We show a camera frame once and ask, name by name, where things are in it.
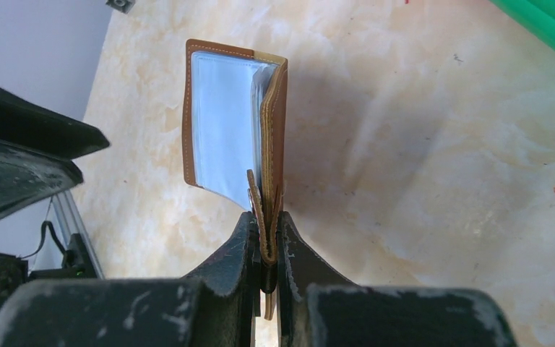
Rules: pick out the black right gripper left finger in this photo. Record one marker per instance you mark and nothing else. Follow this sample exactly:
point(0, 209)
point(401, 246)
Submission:
point(213, 305)

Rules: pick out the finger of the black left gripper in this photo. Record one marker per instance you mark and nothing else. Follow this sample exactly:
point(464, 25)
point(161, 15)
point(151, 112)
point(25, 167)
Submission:
point(37, 151)

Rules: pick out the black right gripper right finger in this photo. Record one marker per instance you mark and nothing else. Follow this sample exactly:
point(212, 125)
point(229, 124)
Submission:
point(318, 306)

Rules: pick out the brown leather card holder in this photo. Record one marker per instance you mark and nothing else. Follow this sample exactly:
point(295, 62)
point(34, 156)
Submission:
point(233, 137)

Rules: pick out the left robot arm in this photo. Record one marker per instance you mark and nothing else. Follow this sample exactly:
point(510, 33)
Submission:
point(75, 263)

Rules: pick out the aluminium front rail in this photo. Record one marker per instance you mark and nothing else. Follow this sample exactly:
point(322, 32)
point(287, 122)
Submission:
point(70, 222)

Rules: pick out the grey metal bracket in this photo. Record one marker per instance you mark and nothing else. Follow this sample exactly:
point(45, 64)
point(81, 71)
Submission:
point(122, 6)

